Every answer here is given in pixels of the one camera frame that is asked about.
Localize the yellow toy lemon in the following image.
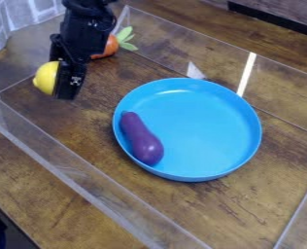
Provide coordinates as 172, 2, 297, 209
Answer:
32, 61, 59, 95

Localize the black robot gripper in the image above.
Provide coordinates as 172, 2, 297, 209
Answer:
50, 13, 116, 100

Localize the orange toy carrot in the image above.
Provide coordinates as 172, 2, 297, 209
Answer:
91, 26, 138, 59

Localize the white grid curtain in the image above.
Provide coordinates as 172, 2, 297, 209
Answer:
0, 0, 66, 50

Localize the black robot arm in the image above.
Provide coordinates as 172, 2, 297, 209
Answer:
50, 0, 118, 100

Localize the purple toy eggplant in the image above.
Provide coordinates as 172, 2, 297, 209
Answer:
120, 112, 164, 165

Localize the blue round plastic tray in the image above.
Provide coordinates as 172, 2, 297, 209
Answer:
112, 78, 263, 182

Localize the clear acrylic enclosure wall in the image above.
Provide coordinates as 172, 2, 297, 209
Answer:
0, 0, 307, 249

